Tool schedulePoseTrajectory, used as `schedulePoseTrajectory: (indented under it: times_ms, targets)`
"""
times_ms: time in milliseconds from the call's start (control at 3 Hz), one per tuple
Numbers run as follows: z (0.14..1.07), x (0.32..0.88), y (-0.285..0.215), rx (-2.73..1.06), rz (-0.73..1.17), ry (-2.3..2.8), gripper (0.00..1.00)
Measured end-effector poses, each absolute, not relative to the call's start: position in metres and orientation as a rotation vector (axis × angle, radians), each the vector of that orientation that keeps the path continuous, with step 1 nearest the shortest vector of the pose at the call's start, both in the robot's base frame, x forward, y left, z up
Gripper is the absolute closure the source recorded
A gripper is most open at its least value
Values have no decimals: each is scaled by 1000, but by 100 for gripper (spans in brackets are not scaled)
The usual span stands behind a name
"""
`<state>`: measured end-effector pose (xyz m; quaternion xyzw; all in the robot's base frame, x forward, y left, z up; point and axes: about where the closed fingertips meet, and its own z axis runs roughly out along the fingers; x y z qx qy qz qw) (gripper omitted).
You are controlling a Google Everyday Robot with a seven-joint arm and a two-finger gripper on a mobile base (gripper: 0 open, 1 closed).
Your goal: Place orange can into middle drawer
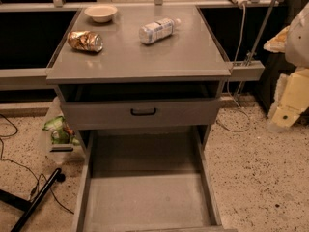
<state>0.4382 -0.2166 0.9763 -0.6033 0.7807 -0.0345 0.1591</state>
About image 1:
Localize slanted metal rod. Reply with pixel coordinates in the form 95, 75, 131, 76
233, 0, 284, 97

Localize clear plastic bin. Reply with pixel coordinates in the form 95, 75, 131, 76
38, 98, 85, 164

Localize white ceramic bowl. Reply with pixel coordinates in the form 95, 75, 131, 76
84, 5, 118, 23

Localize black floor cable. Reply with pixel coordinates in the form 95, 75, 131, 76
0, 113, 75, 216

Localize dark cabinet at right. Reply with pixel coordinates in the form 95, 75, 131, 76
262, 0, 309, 102

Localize clear plastic water bottle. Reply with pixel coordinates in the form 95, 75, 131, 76
139, 17, 182, 44

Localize open grey middle drawer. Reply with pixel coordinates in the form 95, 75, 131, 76
71, 128, 238, 232

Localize black metal stand leg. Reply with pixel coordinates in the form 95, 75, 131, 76
0, 168, 66, 232

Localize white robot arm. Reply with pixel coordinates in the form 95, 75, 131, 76
264, 3, 309, 131

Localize grey drawer cabinet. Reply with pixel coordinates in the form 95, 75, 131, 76
47, 5, 236, 232

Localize green snack bag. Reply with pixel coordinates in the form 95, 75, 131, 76
42, 116, 80, 146

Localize white hanging cable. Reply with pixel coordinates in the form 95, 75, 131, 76
215, 3, 252, 134

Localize crushed orange soda can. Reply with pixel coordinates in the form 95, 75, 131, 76
67, 31, 103, 52

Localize black drawer handle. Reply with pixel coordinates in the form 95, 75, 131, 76
130, 107, 157, 116

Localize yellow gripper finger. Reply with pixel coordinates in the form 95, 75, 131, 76
267, 68, 309, 132

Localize grey metal rail frame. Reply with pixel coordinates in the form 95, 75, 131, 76
0, 0, 269, 90

